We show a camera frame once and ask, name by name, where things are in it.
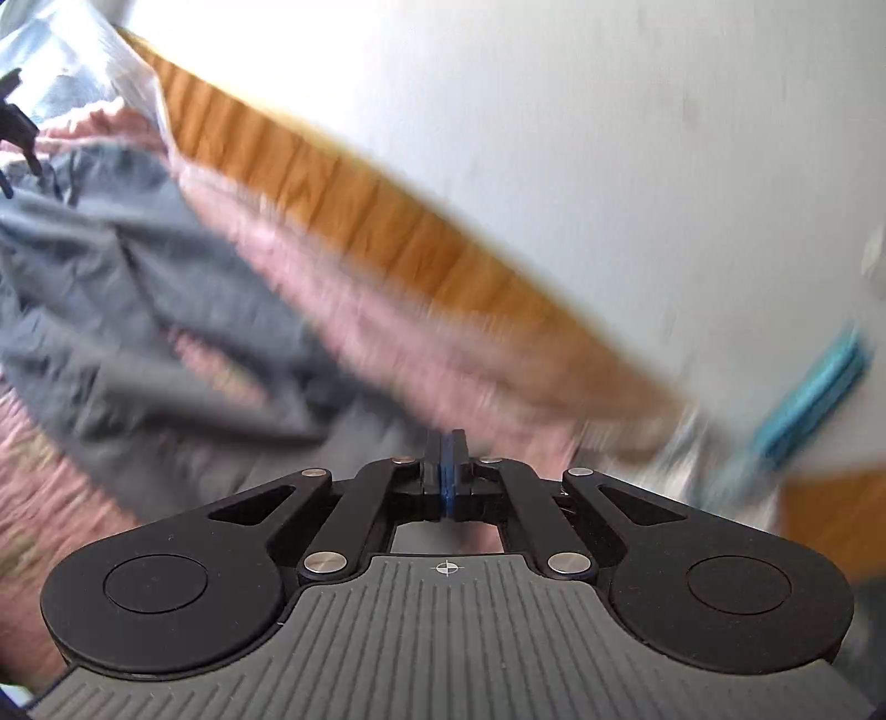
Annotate clear bubble wrap sheet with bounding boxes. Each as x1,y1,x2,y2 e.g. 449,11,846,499
0,0,177,157

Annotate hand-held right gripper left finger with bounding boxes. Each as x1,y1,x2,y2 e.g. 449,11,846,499
208,429,448,580

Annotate grey pants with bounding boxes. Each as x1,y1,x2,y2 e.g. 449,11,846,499
0,144,444,531

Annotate pink bear print blanket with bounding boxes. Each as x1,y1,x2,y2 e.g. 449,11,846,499
0,97,686,693

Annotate blue object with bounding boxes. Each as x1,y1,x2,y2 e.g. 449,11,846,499
753,324,872,475

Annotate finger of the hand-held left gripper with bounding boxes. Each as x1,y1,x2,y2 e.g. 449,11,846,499
0,68,43,198

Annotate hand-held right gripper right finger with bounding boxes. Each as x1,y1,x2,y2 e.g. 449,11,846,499
449,429,683,580

